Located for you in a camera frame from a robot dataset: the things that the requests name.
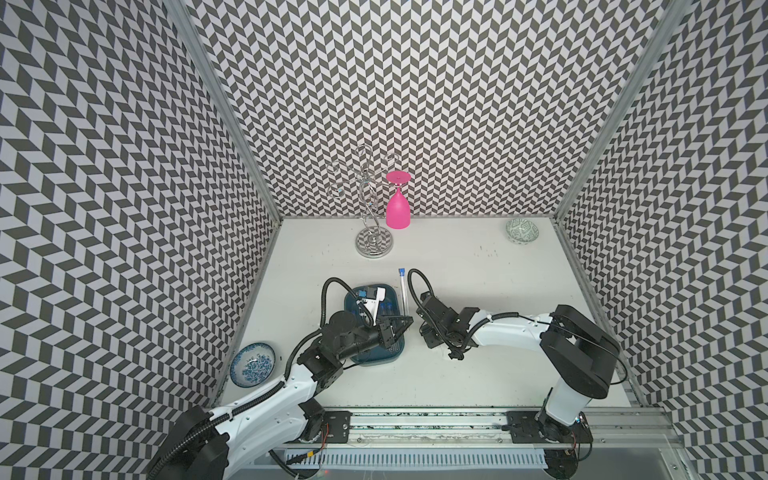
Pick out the teal plastic water tub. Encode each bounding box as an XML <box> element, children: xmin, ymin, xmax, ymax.
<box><xmin>344</xmin><ymin>284</ymin><xmax>405</xmax><ymax>366</ymax></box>

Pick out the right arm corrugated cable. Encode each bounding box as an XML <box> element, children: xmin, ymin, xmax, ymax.
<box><xmin>406</xmin><ymin>268</ymin><xmax>439</xmax><ymax>319</ymax></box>

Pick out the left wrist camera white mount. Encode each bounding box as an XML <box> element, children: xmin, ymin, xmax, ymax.
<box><xmin>358</xmin><ymin>286</ymin><xmax>386</xmax><ymax>325</ymax></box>

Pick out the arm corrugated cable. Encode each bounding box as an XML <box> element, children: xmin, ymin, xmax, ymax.
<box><xmin>406</xmin><ymin>268</ymin><xmax>439</xmax><ymax>319</ymax></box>
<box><xmin>319</xmin><ymin>276</ymin><xmax>367</xmax><ymax>328</ymax></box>

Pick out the blue patterned plate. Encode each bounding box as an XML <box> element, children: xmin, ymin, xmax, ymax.
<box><xmin>229</xmin><ymin>342</ymin><xmax>276</xmax><ymax>388</ymax></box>

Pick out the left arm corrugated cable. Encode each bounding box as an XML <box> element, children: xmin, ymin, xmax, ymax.
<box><xmin>319</xmin><ymin>276</ymin><xmax>367</xmax><ymax>328</ymax></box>

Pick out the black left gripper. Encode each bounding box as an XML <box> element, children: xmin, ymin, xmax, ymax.
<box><xmin>337</xmin><ymin>314</ymin><xmax>413</xmax><ymax>362</ymax></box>

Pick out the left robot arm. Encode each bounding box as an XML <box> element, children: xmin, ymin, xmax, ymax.
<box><xmin>146</xmin><ymin>311</ymin><xmax>413</xmax><ymax>479</ymax></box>

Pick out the patterned ceramic bowl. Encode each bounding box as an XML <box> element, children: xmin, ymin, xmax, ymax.
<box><xmin>505</xmin><ymin>218</ymin><xmax>540</xmax><ymax>245</ymax></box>

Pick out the pink plastic wine glass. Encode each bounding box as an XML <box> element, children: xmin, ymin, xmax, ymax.
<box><xmin>386</xmin><ymin>170</ymin><xmax>411</xmax><ymax>230</ymax></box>

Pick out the chrome glass rack stand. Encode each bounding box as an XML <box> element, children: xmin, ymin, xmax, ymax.
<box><xmin>330</xmin><ymin>143</ymin><xmax>397</xmax><ymax>260</ymax></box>

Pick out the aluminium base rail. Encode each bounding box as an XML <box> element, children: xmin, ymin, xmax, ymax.
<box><xmin>317</xmin><ymin>407</ymin><xmax>682</xmax><ymax>449</ymax></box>

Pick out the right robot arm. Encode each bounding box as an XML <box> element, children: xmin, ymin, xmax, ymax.
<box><xmin>415</xmin><ymin>291</ymin><xmax>620</xmax><ymax>428</ymax></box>

